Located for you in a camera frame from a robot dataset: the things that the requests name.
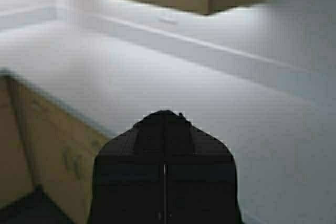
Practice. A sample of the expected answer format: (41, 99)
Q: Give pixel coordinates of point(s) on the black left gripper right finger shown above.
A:
(201, 175)

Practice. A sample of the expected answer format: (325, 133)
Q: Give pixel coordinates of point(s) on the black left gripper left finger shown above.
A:
(127, 177)

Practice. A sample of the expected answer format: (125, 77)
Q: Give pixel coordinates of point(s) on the wooden lower base cabinet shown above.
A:
(47, 153)

